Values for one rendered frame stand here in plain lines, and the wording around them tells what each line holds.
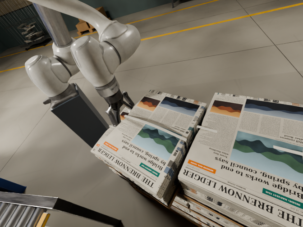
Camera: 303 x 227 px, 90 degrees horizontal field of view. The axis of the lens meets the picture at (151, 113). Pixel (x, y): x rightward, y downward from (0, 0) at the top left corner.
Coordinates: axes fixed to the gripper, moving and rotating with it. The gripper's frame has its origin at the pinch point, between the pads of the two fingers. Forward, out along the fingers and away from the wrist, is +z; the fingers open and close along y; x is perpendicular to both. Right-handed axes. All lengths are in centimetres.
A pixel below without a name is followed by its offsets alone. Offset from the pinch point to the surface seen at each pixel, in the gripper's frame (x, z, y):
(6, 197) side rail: 54, 16, -60
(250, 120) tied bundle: -50, -10, 8
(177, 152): -33.0, -10.1, -11.2
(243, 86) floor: -43, 96, 152
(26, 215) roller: 32, 16, -59
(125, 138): -12.7, -10.4, -13.1
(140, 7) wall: 372, 85, 547
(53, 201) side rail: 23, 16, -47
